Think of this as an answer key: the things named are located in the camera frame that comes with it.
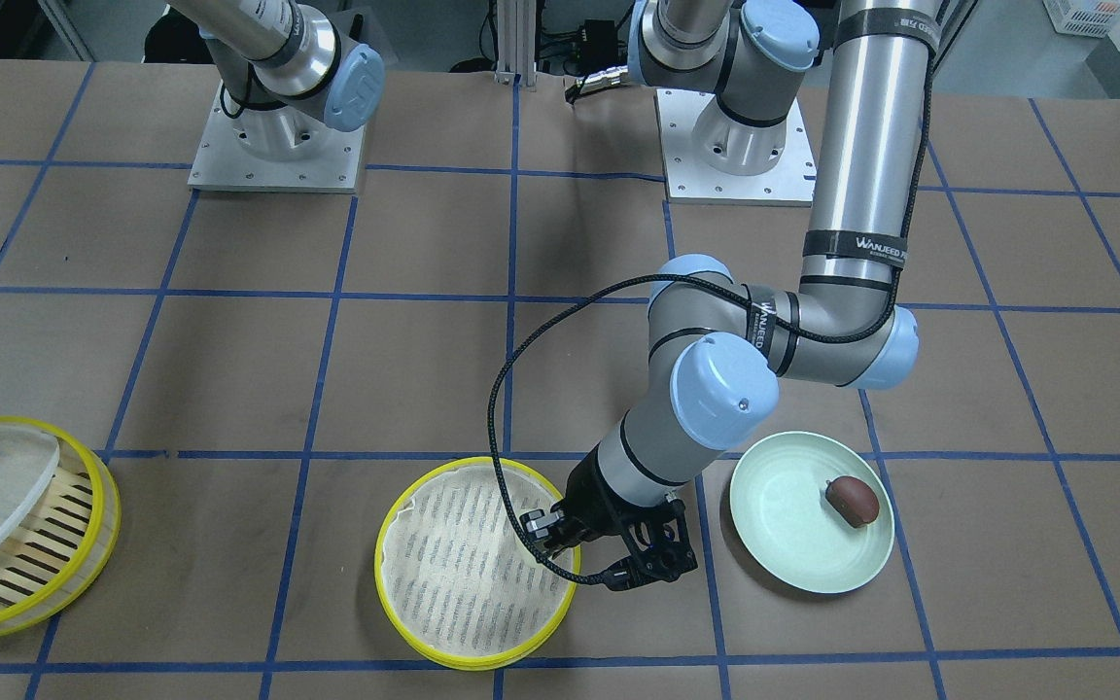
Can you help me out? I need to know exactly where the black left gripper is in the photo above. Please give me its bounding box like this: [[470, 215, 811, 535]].
[[521, 455, 697, 592]]

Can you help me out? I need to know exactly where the yellow steamer basket with cloth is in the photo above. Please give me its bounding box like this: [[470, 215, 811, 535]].
[[374, 456, 577, 672]]

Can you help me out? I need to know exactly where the brown steamed bun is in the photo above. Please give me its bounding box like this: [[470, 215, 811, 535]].
[[823, 475, 881, 529]]

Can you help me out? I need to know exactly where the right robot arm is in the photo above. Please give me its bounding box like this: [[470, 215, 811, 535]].
[[168, 1, 386, 162]]

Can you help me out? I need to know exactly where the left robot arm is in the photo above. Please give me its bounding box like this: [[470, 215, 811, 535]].
[[501, 1, 945, 590]]

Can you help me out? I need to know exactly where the yellow bamboo steamer basket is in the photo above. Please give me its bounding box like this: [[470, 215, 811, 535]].
[[0, 416, 122, 635]]

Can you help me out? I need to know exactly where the light green plate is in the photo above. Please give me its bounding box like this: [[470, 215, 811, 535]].
[[729, 431, 896, 594]]

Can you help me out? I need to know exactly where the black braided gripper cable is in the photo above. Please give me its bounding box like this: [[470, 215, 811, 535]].
[[487, 29, 935, 586]]

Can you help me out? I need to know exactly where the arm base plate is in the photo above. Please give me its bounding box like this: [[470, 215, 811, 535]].
[[188, 86, 368, 195], [656, 88, 816, 207]]

